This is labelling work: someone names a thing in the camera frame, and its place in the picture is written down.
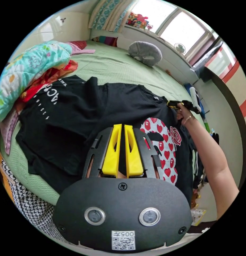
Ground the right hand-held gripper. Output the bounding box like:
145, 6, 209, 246
167, 100, 201, 115

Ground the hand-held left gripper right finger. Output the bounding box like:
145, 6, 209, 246
124, 124, 145, 179

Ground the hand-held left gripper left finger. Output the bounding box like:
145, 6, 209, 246
101, 124, 122, 178

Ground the black shirt with heart print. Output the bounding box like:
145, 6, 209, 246
83, 82, 198, 208

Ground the person's right forearm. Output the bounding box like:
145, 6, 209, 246
183, 117, 240, 221

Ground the person's right hand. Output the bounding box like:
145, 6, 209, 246
176, 104, 195, 126

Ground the small white fan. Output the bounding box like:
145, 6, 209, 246
174, 43, 186, 55

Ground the grey round cushion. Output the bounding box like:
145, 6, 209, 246
128, 41, 163, 67

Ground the black shirt with white lettering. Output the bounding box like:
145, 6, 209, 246
15, 75, 108, 195

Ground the window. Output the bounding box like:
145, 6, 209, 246
125, 1, 220, 61

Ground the folded colourful striped cloth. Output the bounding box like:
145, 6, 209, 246
92, 36, 118, 47

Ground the pile of clothes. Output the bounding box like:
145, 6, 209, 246
0, 59, 79, 155

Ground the pink garment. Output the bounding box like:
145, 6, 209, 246
66, 41, 96, 56

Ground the patterned teal and cream curtain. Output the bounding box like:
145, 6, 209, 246
88, 0, 140, 33

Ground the red pillow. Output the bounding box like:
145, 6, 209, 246
68, 40, 88, 50

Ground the turquoise floral quilt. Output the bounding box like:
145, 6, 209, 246
0, 41, 73, 122

